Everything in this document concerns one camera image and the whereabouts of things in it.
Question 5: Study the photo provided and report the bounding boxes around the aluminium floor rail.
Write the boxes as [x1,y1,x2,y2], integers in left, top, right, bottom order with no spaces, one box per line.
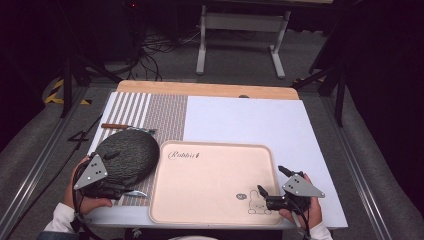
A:
[0,84,89,234]
[320,95,393,240]

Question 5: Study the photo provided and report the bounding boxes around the shiny silver pointed piece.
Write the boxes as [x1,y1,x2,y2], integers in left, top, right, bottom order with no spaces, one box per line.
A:
[123,189,148,198]

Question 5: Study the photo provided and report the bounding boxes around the black tripod stand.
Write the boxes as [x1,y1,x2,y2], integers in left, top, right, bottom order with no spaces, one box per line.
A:
[292,49,348,128]
[59,0,123,118]

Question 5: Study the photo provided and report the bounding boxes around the striped woven placemat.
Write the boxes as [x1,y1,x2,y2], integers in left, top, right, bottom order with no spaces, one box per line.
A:
[87,92,188,207]

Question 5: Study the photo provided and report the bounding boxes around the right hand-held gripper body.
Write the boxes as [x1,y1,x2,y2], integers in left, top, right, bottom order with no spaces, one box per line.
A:
[265,171,326,214]

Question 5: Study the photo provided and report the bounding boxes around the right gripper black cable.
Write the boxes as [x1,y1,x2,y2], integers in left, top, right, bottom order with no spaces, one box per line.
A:
[291,199,313,240]

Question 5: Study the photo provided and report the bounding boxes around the white metal table frame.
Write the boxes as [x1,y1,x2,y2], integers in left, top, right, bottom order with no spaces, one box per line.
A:
[195,4,292,80]

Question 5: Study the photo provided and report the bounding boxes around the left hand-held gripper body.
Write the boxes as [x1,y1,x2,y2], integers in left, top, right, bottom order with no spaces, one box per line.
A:
[73,153,125,201]

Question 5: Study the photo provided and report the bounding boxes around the black floor cables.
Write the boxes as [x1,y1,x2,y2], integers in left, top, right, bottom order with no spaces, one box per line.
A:
[124,29,201,82]

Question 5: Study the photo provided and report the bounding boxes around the person's right hand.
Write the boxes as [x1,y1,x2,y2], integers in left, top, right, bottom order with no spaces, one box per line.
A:
[279,197,323,231]

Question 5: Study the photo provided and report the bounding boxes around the yellow black hazard tape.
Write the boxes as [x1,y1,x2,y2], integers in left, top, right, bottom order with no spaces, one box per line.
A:
[44,78,93,106]

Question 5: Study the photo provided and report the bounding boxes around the wooden handled knife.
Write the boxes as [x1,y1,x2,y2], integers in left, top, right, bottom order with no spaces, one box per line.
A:
[101,122,158,136]

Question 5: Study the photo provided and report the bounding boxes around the beige tray with rabbit print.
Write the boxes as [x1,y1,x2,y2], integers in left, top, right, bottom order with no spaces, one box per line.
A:
[148,140,284,227]

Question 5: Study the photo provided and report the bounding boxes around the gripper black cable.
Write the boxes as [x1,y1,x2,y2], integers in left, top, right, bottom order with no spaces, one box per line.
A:
[291,199,313,240]
[72,163,104,240]

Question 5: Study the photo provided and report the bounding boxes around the person's left hand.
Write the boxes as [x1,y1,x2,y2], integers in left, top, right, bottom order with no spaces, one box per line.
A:
[63,156,113,216]

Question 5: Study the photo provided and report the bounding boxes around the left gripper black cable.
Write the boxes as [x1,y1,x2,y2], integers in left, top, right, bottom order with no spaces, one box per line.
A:
[72,163,104,240]

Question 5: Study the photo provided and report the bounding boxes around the white board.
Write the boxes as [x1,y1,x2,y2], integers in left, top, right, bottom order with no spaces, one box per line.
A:
[84,91,349,231]

